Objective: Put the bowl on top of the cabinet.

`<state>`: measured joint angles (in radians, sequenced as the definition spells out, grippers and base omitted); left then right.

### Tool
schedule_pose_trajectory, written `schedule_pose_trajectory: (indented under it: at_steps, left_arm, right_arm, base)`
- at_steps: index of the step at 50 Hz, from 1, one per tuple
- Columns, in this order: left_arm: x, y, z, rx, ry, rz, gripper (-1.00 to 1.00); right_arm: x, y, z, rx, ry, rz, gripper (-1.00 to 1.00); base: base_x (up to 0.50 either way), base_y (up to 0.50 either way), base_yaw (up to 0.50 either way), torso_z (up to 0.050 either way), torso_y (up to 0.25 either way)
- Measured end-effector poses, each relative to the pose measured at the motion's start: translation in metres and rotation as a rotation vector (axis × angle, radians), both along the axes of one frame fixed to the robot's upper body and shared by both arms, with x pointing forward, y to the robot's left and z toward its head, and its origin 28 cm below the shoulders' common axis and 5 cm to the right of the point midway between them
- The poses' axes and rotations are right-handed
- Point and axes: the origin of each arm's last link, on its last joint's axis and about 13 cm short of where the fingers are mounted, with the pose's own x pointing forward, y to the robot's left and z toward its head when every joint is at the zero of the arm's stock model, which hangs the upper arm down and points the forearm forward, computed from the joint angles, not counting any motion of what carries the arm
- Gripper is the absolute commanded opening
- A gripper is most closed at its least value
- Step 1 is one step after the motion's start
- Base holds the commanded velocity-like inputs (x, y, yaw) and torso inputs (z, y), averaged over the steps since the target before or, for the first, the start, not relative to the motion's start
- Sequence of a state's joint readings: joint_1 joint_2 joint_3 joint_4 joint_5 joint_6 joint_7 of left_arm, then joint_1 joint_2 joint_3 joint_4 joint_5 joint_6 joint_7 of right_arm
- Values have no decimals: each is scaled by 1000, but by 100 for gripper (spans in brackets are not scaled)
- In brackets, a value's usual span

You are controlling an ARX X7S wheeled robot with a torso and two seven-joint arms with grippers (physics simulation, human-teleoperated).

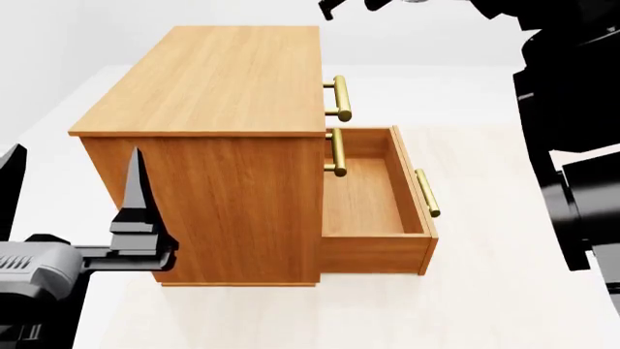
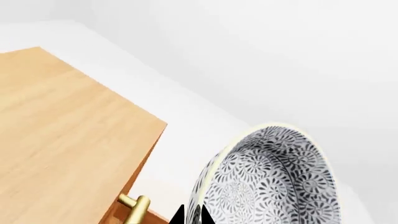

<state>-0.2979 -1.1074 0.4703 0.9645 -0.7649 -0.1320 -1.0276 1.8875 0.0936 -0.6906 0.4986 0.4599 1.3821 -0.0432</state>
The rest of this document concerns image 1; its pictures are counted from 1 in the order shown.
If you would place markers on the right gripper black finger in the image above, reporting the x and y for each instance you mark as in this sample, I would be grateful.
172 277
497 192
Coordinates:
382 3
331 7

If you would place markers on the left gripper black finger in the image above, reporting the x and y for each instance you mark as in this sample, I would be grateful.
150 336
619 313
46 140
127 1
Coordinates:
136 218
9 189

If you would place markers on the wooden three-drawer cabinet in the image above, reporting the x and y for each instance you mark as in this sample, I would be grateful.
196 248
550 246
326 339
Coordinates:
218 91

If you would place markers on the open wooden drawer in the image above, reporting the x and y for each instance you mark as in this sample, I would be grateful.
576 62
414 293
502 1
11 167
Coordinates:
368 196

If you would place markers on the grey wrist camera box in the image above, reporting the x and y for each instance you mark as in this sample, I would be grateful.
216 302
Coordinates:
43 265

